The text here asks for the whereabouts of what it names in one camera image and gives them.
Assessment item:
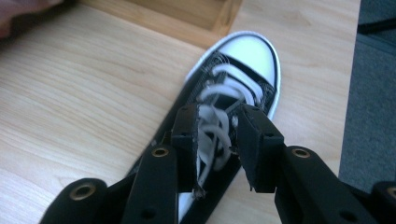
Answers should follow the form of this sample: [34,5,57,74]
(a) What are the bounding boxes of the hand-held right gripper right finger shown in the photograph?
[234,104,379,224]

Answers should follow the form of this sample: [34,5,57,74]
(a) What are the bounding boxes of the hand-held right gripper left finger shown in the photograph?
[120,104,200,224]

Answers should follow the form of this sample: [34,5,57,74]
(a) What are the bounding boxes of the black white canvas sneaker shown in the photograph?
[125,30,282,224]

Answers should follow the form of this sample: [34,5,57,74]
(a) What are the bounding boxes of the wooden three-tier shoe rack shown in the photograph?
[78,0,244,50]

